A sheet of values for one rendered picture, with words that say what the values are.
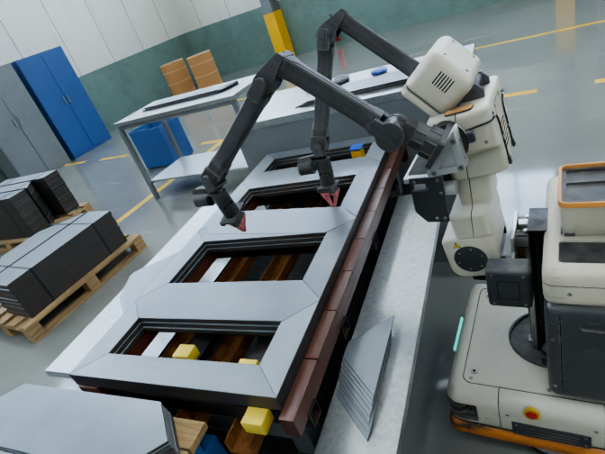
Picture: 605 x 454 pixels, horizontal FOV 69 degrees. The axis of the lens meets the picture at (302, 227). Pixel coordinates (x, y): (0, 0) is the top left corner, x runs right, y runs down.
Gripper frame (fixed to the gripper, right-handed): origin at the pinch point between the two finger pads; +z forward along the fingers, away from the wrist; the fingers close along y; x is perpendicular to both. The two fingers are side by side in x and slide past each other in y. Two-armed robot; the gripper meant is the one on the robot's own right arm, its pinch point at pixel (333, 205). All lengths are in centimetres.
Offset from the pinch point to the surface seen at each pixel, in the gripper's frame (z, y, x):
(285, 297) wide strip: 9, 52, 2
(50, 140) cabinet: -35, -408, -731
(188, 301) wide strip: 9, 55, -35
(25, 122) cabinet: -77, -378, -733
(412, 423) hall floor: 91, 19, 21
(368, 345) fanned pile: 24, 54, 25
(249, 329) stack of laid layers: 14, 62, -7
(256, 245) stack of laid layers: 6.6, 19.1, -27.9
